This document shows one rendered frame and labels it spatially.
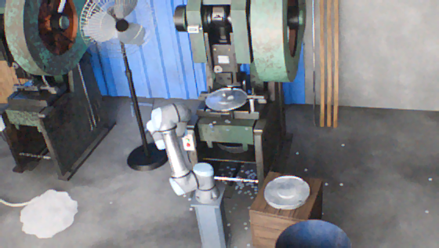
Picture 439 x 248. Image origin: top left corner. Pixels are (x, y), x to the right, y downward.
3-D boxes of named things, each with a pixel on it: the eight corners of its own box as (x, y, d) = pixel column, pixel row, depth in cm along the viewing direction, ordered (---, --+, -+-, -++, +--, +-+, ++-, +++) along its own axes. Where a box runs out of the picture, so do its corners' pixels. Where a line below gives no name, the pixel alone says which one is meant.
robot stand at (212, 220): (226, 255, 316) (219, 206, 292) (200, 253, 320) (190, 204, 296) (232, 235, 331) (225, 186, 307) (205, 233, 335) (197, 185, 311)
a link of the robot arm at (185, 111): (191, 93, 279) (182, 125, 324) (173, 100, 276) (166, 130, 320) (199, 111, 276) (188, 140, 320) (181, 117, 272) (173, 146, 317)
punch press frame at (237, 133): (259, 184, 349) (242, 5, 278) (203, 178, 362) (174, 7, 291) (279, 124, 412) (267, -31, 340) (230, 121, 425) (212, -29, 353)
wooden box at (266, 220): (306, 258, 303) (307, 220, 285) (252, 246, 319) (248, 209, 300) (321, 217, 333) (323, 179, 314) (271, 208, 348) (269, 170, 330)
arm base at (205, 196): (217, 204, 293) (215, 191, 288) (193, 202, 297) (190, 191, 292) (222, 187, 306) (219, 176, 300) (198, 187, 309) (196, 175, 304)
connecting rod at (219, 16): (230, 56, 315) (225, 7, 297) (213, 56, 319) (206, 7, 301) (238, 42, 332) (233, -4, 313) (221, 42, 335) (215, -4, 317)
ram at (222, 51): (235, 85, 324) (230, 45, 308) (214, 85, 329) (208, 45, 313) (241, 74, 338) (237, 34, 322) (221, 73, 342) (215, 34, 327)
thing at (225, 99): (212, 88, 348) (212, 87, 348) (252, 89, 339) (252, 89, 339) (200, 109, 326) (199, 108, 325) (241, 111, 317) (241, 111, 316)
